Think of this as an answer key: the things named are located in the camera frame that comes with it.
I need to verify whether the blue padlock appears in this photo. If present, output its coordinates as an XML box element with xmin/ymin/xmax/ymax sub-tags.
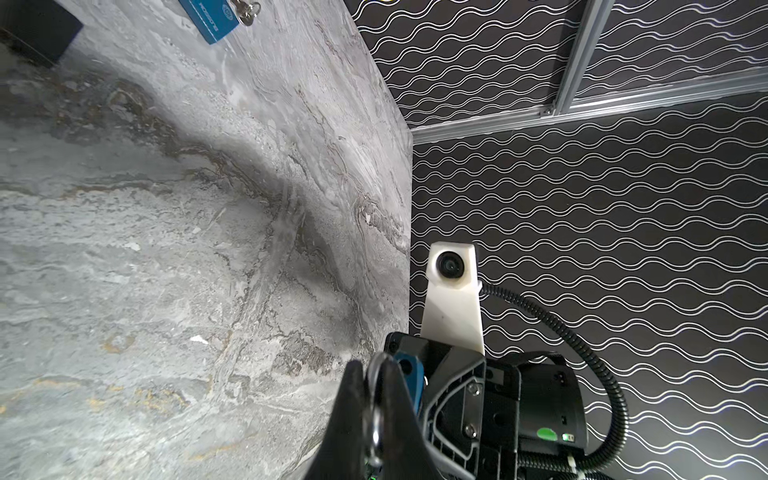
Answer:
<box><xmin>364</xmin><ymin>352</ymin><xmax>426</xmax><ymax>479</ymax></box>
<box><xmin>179</xmin><ymin>0</ymin><xmax>262</xmax><ymax>45</ymax></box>

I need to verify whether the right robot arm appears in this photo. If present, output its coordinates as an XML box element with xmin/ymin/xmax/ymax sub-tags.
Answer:
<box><xmin>384</xmin><ymin>285</ymin><xmax>629</xmax><ymax>479</ymax></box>

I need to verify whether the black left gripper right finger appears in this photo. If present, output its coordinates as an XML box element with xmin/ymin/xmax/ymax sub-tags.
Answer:
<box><xmin>377</xmin><ymin>356</ymin><xmax>442</xmax><ymax>479</ymax></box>

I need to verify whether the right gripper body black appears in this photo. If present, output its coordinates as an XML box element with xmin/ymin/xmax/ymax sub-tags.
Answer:
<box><xmin>384</xmin><ymin>332</ymin><xmax>587</xmax><ymax>479</ymax></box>

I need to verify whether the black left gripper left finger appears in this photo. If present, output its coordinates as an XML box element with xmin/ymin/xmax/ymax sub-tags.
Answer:
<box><xmin>304</xmin><ymin>360</ymin><xmax>373</xmax><ymax>479</ymax></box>

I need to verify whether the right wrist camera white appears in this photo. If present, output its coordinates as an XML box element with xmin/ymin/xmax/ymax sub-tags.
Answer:
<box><xmin>420</xmin><ymin>242</ymin><xmax>485</xmax><ymax>355</ymax></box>

